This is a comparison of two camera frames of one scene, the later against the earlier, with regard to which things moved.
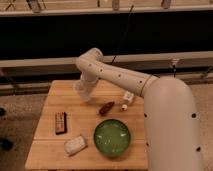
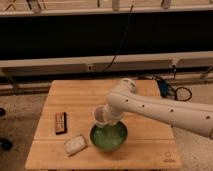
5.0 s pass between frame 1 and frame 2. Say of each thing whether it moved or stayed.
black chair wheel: stayed
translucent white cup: moved
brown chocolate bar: stayed
